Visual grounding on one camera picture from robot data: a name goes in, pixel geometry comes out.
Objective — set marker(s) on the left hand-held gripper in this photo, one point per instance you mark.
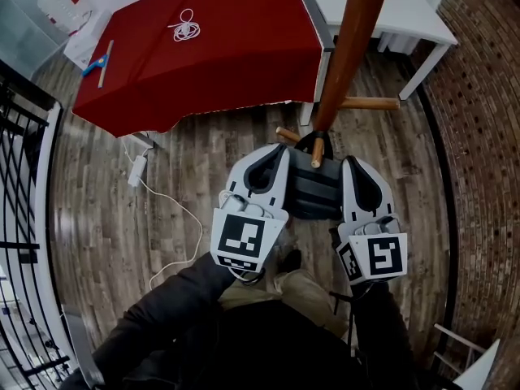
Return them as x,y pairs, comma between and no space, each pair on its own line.
239,238

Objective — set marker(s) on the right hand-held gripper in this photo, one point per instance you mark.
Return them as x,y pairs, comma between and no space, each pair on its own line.
382,254

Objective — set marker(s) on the wooden coat rack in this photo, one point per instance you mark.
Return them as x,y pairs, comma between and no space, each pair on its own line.
349,47

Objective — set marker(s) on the person's left forearm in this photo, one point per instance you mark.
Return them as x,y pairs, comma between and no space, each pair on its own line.
178,299

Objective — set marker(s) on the person's right forearm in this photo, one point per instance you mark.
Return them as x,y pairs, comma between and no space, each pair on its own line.
386,331

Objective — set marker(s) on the person's dark shoe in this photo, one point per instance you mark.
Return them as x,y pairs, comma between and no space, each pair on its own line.
291,261

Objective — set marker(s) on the red tablecloth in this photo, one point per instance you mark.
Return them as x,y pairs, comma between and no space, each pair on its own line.
227,63

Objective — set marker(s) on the grey table leg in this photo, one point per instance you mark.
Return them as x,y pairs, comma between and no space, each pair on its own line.
144,139

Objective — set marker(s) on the person's khaki trousers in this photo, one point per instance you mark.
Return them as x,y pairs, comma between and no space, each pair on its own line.
300,295

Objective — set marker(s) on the white power adapter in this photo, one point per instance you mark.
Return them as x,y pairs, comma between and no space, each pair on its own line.
137,172

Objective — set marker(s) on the person's dark jacket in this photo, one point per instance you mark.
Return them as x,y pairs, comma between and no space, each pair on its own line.
264,347

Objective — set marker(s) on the white table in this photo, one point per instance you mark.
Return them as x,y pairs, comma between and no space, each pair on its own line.
402,10

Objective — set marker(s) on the blue and wooden squeegee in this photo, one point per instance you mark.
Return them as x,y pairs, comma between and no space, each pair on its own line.
99,64

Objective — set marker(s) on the white wooden chair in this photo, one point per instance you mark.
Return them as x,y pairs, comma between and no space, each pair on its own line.
475,364

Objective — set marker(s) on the white cardboard box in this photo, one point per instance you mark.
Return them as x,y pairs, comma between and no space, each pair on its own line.
83,43

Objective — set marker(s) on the black metal railing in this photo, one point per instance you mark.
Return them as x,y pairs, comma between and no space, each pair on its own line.
16,169

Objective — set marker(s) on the white box with red marks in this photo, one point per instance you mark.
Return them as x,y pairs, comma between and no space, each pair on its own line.
65,6

